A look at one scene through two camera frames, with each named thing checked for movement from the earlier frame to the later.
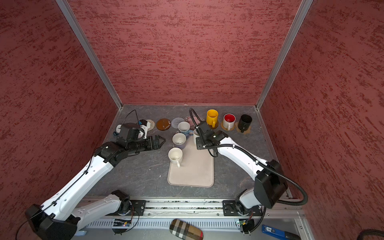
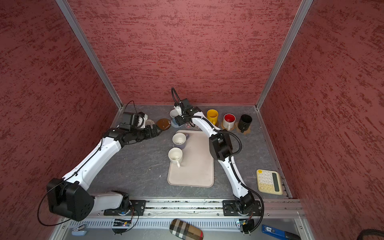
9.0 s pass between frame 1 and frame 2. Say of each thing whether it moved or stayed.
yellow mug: stayed
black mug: stayed
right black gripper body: moved
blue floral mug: moved
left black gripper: moved
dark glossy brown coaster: stayed
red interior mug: stayed
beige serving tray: stayed
